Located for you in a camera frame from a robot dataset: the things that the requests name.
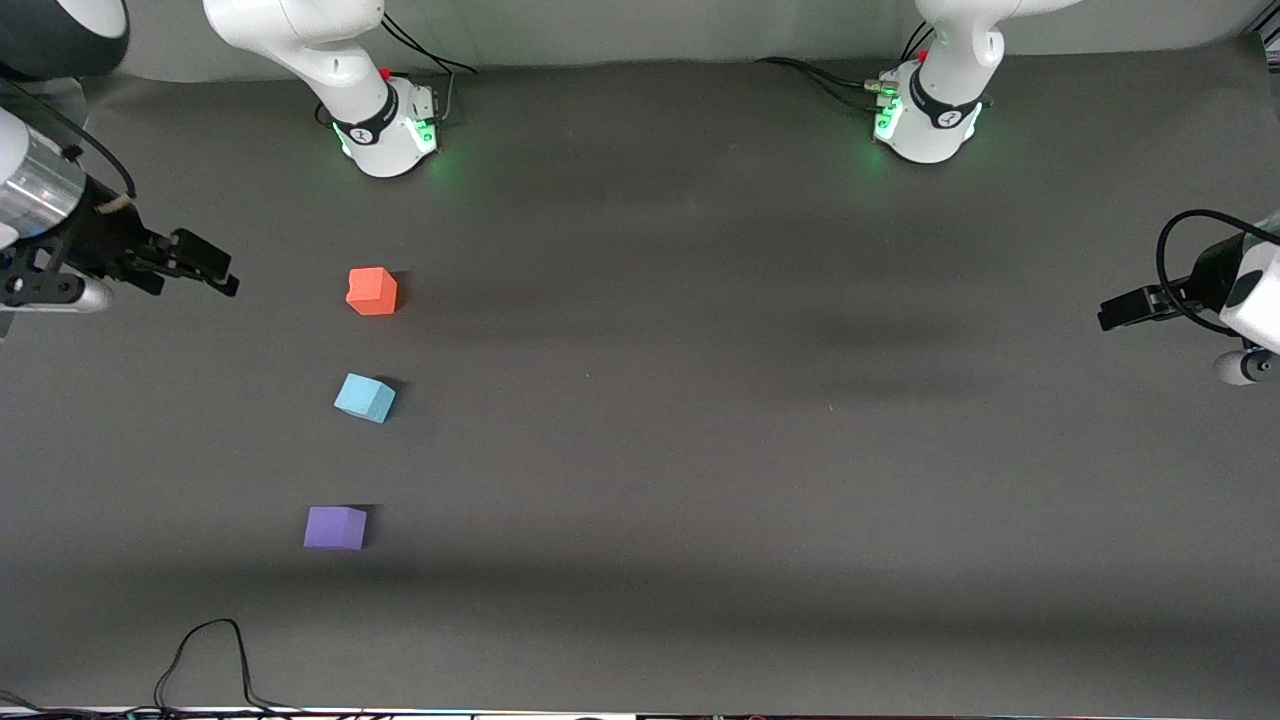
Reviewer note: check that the orange foam block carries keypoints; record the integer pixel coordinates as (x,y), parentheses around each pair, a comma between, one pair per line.
(371,291)

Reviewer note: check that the light blue foam block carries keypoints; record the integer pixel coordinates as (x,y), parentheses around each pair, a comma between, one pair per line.
(364,398)

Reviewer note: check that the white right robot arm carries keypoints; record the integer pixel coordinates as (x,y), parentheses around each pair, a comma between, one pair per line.
(375,140)

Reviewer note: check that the aluminium frame rail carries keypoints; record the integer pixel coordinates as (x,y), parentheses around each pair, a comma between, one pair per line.
(1270,40)

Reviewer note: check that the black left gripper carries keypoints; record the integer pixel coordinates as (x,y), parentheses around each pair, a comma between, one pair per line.
(1208,277)

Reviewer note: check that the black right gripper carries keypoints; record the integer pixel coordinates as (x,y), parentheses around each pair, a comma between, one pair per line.
(103,240)

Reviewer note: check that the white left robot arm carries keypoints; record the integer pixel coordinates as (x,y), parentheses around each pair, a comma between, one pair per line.
(940,130)

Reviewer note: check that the purple foam block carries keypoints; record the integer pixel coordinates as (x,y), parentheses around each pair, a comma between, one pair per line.
(334,528)

